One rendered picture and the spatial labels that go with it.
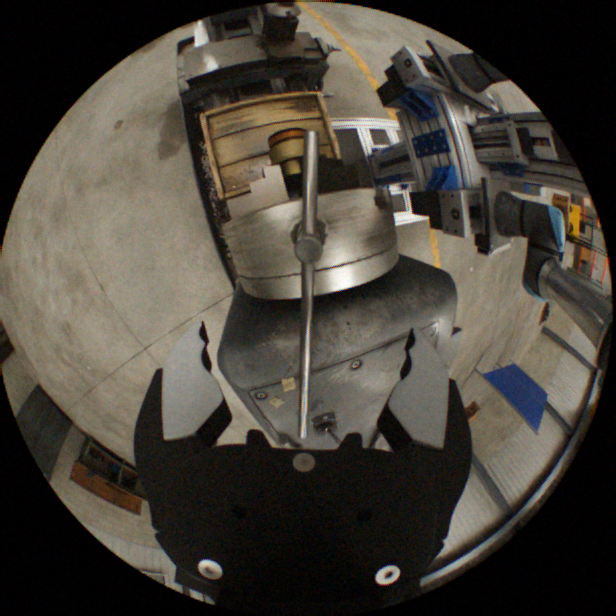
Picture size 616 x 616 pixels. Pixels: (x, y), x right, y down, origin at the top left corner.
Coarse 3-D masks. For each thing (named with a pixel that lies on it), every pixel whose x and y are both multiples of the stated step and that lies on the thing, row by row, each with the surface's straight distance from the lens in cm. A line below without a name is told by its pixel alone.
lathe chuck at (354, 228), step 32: (352, 192) 25; (384, 192) 32; (224, 224) 33; (256, 224) 25; (288, 224) 24; (320, 224) 26; (352, 224) 25; (384, 224) 29; (256, 256) 27; (288, 256) 24; (352, 256) 25
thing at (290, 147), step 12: (276, 132) 39; (288, 132) 38; (300, 132) 39; (276, 144) 39; (288, 144) 37; (300, 144) 37; (276, 156) 38; (288, 156) 36; (300, 156) 36; (288, 168) 37; (300, 168) 37; (288, 180) 41
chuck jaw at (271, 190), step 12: (264, 168) 37; (276, 168) 37; (264, 180) 37; (276, 180) 37; (252, 192) 36; (264, 192) 36; (276, 192) 37; (228, 204) 37; (240, 204) 36; (252, 204) 36; (264, 204) 36
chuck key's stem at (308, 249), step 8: (304, 240) 15; (312, 240) 15; (320, 240) 17; (296, 248) 15; (304, 248) 15; (312, 248) 15; (320, 248) 15; (296, 256) 15; (304, 256) 15; (312, 256) 15; (320, 256) 15
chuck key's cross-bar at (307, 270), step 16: (304, 144) 17; (304, 160) 17; (304, 176) 17; (304, 192) 16; (304, 208) 16; (304, 224) 16; (304, 272) 17; (304, 288) 18; (304, 304) 18; (304, 320) 19; (304, 336) 19; (304, 352) 20; (304, 368) 21; (304, 384) 22; (304, 400) 23; (304, 416) 25; (304, 432) 28
